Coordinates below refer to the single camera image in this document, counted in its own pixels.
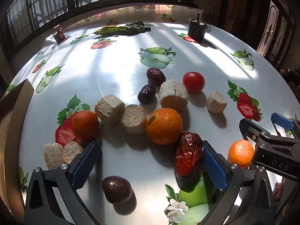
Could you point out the small beige fibrous chunk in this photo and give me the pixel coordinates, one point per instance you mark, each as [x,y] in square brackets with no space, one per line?
[216,103]
[52,155]
[72,151]

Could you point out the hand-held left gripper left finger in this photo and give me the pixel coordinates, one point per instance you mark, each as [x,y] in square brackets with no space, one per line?
[86,164]

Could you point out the black metal device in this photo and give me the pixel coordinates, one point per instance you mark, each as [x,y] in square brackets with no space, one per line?
[197,29]

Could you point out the dark red date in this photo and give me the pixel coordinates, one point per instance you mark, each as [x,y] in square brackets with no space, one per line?
[146,94]
[155,76]

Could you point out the red tomato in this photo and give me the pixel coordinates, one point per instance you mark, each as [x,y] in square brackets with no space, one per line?
[193,82]

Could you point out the beige fibrous cylinder chunk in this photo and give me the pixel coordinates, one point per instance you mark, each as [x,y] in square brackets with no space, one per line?
[109,109]
[134,119]

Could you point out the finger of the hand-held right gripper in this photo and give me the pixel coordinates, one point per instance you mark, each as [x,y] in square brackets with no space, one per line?
[282,121]
[276,154]

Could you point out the small dark corked jar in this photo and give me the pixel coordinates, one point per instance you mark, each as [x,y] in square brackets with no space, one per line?
[59,34]

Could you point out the dark brown heap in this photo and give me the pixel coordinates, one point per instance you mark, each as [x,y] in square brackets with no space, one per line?
[290,79]

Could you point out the brown cardboard box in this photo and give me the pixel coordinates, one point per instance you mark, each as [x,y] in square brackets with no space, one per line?
[14,121]

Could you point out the medium orange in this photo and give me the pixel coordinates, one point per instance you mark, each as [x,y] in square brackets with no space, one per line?
[84,124]

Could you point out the large orange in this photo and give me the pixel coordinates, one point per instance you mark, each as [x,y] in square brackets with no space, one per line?
[164,125]

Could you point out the large wrinkled red date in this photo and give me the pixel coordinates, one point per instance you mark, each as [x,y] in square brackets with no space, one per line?
[188,155]

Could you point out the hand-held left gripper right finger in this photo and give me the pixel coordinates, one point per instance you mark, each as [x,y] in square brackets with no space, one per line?
[214,168]

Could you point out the fruit print tablecloth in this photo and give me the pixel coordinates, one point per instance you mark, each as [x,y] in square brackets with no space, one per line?
[105,70]

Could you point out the small orange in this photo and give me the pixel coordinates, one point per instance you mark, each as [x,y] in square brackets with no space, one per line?
[241,153]

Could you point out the green leafy vegetable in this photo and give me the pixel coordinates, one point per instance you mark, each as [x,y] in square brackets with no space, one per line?
[124,29]

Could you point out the large beige fibrous chunk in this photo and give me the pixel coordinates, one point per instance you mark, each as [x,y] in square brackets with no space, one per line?
[173,94]

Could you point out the person's right hand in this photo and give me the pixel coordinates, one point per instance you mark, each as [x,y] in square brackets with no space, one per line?
[279,188]

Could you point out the carved wooden door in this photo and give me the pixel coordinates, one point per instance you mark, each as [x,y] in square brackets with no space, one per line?
[274,28]

